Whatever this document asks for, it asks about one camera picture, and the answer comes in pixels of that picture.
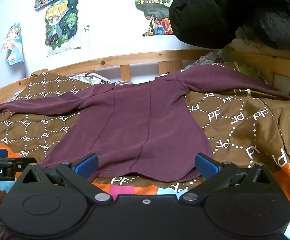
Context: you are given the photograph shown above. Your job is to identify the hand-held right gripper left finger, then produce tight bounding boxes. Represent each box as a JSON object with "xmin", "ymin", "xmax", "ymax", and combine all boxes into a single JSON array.
[{"xmin": 17, "ymin": 153, "xmax": 113, "ymax": 204}]

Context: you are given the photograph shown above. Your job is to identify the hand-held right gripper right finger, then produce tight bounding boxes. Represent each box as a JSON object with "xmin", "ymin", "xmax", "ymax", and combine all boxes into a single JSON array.
[{"xmin": 180, "ymin": 153, "xmax": 275, "ymax": 204}]

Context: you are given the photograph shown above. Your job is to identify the maroon long-sleeve shirt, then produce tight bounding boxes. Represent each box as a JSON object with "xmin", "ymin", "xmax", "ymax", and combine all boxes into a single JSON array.
[{"xmin": 0, "ymin": 64, "xmax": 290, "ymax": 183}]

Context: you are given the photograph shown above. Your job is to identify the brown patterned blanket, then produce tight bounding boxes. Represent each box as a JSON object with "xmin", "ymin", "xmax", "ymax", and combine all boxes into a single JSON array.
[{"xmin": 0, "ymin": 71, "xmax": 290, "ymax": 193}]

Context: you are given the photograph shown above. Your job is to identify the white floral bedsheet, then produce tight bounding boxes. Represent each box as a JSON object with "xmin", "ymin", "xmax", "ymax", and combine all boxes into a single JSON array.
[{"xmin": 67, "ymin": 50, "xmax": 236, "ymax": 85}]

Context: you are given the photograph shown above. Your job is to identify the yellow-green cloth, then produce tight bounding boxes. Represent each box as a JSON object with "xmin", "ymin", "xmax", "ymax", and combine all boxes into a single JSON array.
[{"xmin": 233, "ymin": 61, "xmax": 264, "ymax": 81}]

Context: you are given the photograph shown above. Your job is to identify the black puffer jacket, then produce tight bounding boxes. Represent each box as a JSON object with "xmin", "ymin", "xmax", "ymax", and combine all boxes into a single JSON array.
[{"xmin": 169, "ymin": 0, "xmax": 290, "ymax": 51}]

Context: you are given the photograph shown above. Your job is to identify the small tilted wall poster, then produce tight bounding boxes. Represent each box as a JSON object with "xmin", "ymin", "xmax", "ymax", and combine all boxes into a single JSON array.
[{"xmin": 1, "ymin": 22, "xmax": 24, "ymax": 66}]

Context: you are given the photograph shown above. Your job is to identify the white wall cable duct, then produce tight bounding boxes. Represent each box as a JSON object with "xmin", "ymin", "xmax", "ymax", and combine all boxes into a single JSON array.
[{"xmin": 83, "ymin": 25, "xmax": 93, "ymax": 61}]

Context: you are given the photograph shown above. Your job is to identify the cartoon child wall poster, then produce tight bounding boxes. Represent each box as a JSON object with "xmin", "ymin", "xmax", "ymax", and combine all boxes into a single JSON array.
[{"xmin": 44, "ymin": 0, "xmax": 82, "ymax": 57}]

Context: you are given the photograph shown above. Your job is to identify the landscape wall poster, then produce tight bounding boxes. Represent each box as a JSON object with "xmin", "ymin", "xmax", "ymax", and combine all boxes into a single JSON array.
[{"xmin": 133, "ymin": 0, "xmax": 181, "ymax": 37}]

